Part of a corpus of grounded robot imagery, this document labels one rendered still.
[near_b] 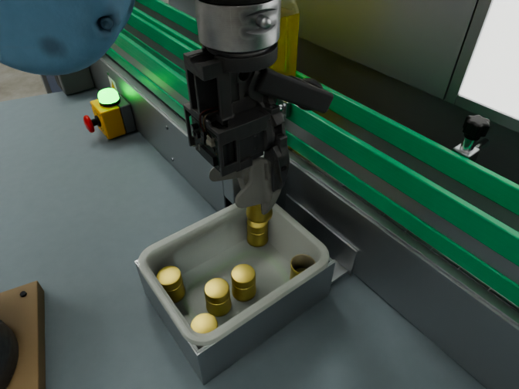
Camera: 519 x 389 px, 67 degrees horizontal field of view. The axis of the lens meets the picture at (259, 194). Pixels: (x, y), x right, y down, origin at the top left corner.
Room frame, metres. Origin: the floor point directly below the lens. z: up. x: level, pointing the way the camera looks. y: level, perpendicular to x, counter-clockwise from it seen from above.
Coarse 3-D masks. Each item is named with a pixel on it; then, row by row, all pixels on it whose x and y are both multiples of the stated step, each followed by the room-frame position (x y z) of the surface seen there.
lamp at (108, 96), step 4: (108, 88) 0.81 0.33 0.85; (100, 92) 0.79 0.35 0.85; (104, 92) 0.79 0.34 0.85; (108, 92) 0.79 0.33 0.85; (112, 92) 0.79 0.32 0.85; (116, 92) 0.80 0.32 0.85; (100, 96) 0.78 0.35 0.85; (104, 96) 0.78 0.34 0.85; (108, 96) 0.78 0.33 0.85; (112, 96) 0.78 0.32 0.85; (116, 96) 0.79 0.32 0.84; (100, 100) 0.78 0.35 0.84; (104, 100) 0.78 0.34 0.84; (108, 100) 0.78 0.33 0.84; (112, 100) 0.78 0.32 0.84; (116, 100) 0.79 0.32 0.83; (100, 104) 0.78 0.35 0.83; (104, 104) 0.78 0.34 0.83; (108, 104) 0.78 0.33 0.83; (112, 104) 0.78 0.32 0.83; (116, 104) 0.79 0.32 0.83
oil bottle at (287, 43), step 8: (288, 0) 0.62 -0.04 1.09; (288, 8) 0.62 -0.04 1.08; (296, 8) 0.63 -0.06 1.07; (280, 16) 0.61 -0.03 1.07; (288, 16) 0.62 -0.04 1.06; (296, 16) 0.63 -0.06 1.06; (280, 24) 0.61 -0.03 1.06; (288, 24) 0.62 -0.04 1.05; (296, 24) 0.63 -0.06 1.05; (280, 32) 0.61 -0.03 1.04; (288, 32) 0.62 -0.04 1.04; (296, 32) 0.63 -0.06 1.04; (280, 40) 0.61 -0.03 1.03; (288, 40) 0.62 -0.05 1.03; (296, 40) 0.63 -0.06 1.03; (280, 48) 0.61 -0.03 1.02; (288, 48) 0.62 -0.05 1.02; (296, 48) 0.63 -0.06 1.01; (280, 56) 0.61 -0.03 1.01; (288, 56) 0.62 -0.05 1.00; (296, 56) 0.63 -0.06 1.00; (280, 64) 0.61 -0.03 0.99; (288, 64) 0.62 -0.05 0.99; (296, 64) 0.63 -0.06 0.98; (288, 72) 0.62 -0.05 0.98
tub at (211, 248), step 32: (192, 224) 0.40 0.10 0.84; (224, 224) 0.42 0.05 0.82; (288, 224) 0.41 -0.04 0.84; (160, 256) 0.36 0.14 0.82; (192, 256) 0.38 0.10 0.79; (224, 256) 0.40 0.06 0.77; (256, 256) 0.40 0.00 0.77; (288, 256) 0.40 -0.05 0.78; (320, 256) 0.35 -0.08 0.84; (160, 288) 0.29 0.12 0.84; (192, 288) 0.34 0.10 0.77; (256, 288) 0.34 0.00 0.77; (288, 288) 0.29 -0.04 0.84; (224, 320) 0.29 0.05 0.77
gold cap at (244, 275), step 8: (240, 264) 0.35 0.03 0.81; (232, 272) 0.34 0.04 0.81; (240, 272) 0.34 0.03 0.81; (248, 272) 0.34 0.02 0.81; (232, 280) 0.33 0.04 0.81; (240, 280) 0.32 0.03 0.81; (248, 280) 0.32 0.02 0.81; (232, 288) 0.33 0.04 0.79; (240, 288) 0.32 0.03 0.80; (248, 288) 0.32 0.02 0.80; (240, 296) 0.32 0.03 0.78; (248, 296) 0.32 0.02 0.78
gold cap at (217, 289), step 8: (216, 280) 0.32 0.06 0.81; (224, 280) 0.32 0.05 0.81; (208, 288) 0.31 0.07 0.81; (216, 288) 0.31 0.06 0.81; (224, 288) 0.31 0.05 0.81; (208, 296) 0.30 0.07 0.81; (216, 296) 0.30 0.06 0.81; (224, 296) 0.30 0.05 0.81; (208, 304) 0.30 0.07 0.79; (216, 304) 0.29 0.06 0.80; (224, 304) 0.30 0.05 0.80; (208, 312) 0.30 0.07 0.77; (216, 312) 0.29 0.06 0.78; (224, 312) 0.30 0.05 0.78
